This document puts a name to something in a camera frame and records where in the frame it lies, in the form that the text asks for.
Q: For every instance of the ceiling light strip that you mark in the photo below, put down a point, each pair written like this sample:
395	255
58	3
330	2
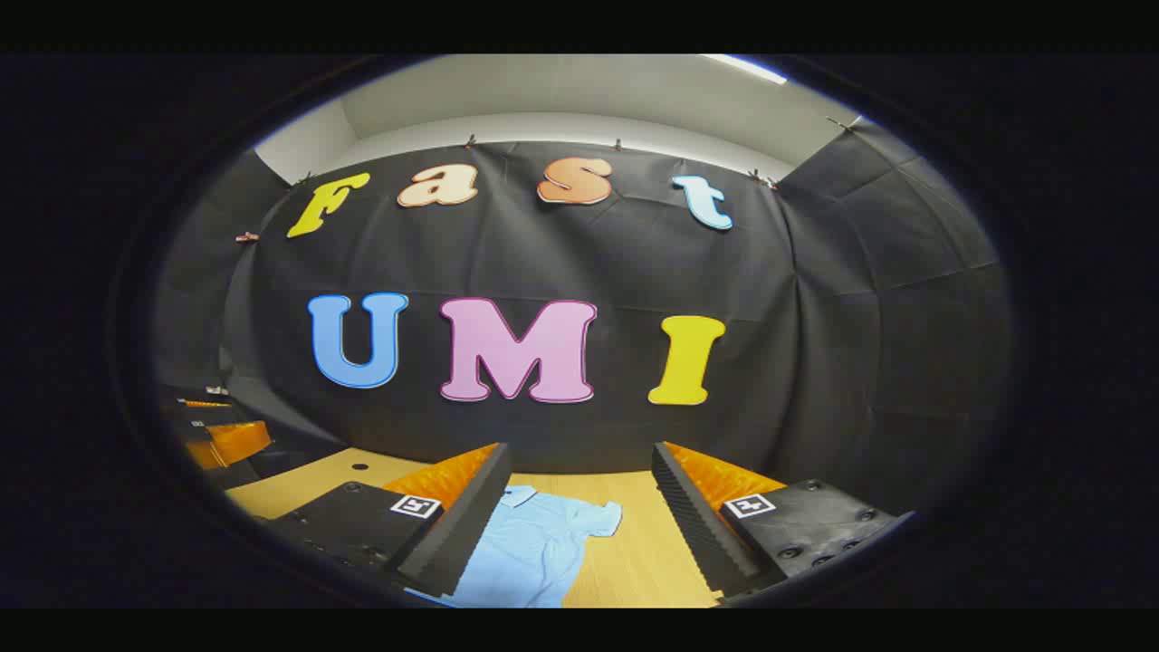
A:
747	68

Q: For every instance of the black backdrop cloth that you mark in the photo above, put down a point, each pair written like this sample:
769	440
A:
616	254

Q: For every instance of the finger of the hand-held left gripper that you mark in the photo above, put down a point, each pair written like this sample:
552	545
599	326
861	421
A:
204	409
237	442

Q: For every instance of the light blue T-shirt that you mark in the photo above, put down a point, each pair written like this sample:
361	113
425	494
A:
543	552

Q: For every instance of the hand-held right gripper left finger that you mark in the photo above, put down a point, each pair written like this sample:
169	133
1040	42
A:
462	534

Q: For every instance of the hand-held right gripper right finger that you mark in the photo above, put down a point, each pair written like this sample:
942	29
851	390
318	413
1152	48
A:
702	534

